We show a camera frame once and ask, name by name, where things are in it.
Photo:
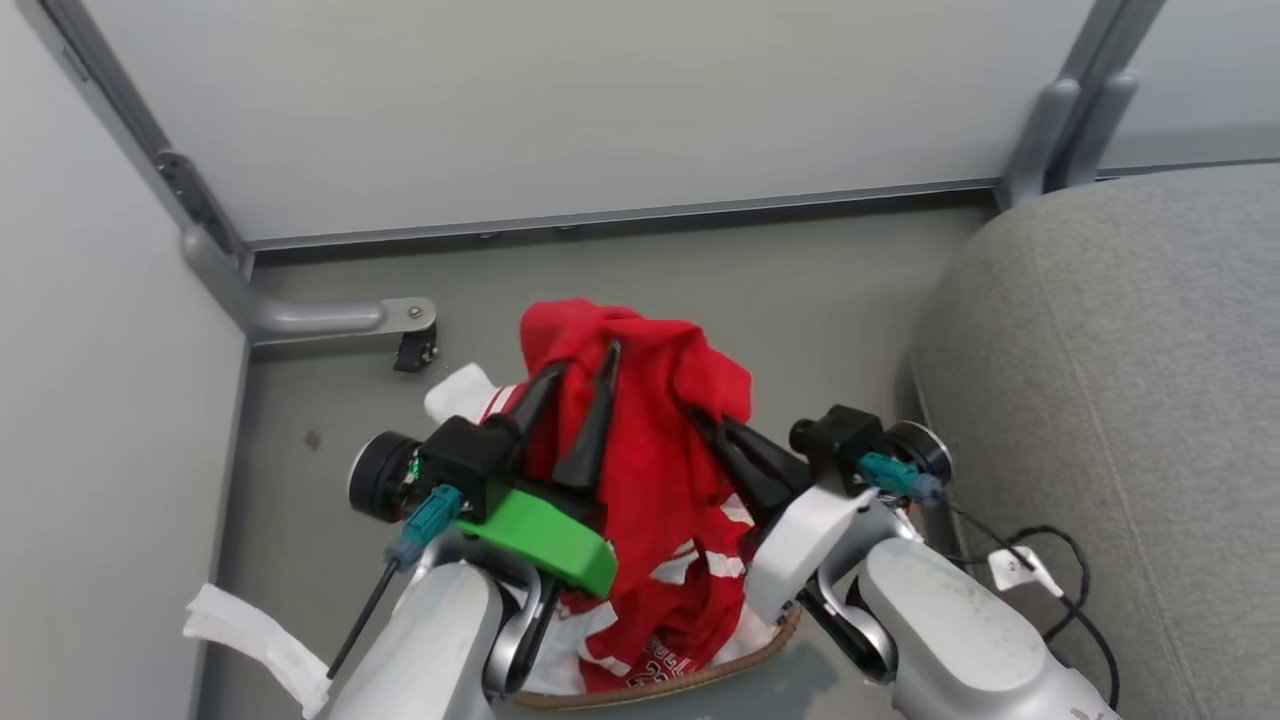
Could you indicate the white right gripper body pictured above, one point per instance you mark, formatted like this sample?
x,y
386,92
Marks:
x,y
800,545

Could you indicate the grey partition bottom rail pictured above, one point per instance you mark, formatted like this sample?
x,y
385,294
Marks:
x,y
620,215

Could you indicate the grey double partition post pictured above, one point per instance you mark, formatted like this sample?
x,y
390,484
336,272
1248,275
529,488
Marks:
x,y
1075,110

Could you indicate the red jersey with white stripes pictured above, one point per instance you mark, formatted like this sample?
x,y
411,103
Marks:
x,y
650,450

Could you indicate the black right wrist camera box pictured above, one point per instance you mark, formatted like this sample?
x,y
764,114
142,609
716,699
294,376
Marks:
x,y
835,440

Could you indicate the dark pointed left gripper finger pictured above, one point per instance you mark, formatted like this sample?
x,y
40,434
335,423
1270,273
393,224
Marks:
x,y
592,440
535,405

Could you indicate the grey metal partition foot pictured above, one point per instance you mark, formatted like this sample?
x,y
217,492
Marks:
x,y
300,316

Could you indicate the black caster wheel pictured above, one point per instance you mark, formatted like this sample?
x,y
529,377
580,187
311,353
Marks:
x,y
416,352

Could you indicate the grey fabric sofa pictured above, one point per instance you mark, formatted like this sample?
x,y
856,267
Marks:
x,y
1130,420

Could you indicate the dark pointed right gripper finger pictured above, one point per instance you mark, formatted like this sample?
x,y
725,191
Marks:
x,y
770,455
745,485

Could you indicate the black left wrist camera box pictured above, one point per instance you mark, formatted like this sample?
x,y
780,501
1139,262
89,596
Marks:
x,y
462,460

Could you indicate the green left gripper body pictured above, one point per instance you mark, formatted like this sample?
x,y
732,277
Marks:
x,y
545,540

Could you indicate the grey metal partition post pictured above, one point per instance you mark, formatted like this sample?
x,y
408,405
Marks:
x,y
120,105

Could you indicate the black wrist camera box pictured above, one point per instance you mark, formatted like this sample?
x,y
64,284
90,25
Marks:
x,y
835,440
462,460

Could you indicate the white paper tag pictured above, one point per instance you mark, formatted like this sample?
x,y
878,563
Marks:
x,y
1022,570

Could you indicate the brown rimmed laundry basket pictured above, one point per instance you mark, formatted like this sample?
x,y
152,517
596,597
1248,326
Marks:
x,y
690,677

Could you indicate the white cloth strip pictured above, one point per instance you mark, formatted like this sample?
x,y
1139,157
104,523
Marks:
x,y
255,635

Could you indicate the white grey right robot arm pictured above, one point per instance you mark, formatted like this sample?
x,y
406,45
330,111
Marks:
x,y
960,630

